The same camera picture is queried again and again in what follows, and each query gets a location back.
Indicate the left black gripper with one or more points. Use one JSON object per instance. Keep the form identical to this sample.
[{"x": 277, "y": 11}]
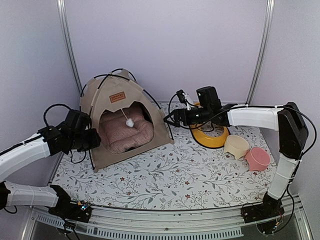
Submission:
[{"x": 95, "y": 141}]

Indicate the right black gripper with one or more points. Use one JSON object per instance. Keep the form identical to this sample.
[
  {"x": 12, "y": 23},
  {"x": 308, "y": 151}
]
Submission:
[{"x": 178, "y": 113}]

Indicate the pink checkered cushion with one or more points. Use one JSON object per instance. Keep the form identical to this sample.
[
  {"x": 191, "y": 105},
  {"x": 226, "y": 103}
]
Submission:
[{"x": 125, "y": 129}]

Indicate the black tent pole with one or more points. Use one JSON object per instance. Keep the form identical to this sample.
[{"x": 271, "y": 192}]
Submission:
[
  {"x": 94, "y": 87},
  {"x": 82, "y": 94}
]

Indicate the yellow pet bowl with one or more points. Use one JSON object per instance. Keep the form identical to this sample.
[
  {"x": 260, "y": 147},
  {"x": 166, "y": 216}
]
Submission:
[{"x": 210, "y": 135}]

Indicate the beige fabric pet tent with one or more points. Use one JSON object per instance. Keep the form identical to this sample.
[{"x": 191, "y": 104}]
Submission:
[{"x": 116, "y": 94}]

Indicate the cream pet bowl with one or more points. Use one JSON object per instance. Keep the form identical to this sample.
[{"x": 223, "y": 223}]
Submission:
[{"x": 236, "y": 146}]

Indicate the pink pet bowl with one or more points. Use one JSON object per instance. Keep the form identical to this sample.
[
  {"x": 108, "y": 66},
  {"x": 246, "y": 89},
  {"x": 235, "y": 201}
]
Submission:
[{"x": 258, "y": 159}]

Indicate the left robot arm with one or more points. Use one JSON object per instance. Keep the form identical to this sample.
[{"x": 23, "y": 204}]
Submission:
[{"x": 74, "y": 133}]

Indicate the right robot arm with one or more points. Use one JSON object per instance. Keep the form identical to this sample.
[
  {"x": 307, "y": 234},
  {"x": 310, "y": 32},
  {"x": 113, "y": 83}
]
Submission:
[{"x": 286, "y": 119}]

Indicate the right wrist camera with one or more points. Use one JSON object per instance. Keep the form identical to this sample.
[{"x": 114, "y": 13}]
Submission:
[{"x": 184, "y": 98}]

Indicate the front aluminium rail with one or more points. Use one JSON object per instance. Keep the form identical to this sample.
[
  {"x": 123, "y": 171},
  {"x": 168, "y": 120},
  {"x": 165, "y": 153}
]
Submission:
[{"x": 228, "y": 223}]

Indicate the left aluminium frame post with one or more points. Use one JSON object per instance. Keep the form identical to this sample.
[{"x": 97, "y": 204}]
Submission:
[{"x": 62, "y": 12}]

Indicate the aluminium frame post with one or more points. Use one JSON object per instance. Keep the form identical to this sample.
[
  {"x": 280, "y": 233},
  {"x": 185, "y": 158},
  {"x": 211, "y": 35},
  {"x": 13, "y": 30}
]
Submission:
[
  {"x": 62, "y": 12},
  {"x": 267, "y": 24}
]

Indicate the right aluminium frame post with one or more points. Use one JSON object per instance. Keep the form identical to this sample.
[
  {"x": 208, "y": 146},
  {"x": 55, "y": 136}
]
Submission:
[{"x": 267, "y": 24}]

